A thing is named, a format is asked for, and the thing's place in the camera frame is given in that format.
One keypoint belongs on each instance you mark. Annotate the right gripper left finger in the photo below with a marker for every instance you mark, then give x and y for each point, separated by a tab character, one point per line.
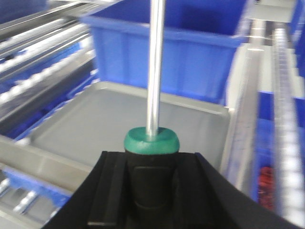
101	201

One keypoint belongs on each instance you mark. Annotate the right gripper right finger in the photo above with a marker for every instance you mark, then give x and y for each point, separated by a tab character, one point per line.
206	200

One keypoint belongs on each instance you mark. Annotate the green black screwdriver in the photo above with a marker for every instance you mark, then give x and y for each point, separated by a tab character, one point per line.
151	150

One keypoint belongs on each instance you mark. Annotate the grey metal tray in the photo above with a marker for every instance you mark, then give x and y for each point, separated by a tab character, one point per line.
99	118

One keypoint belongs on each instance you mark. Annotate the large blue plastic bin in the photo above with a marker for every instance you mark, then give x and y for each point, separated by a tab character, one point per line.
200	40

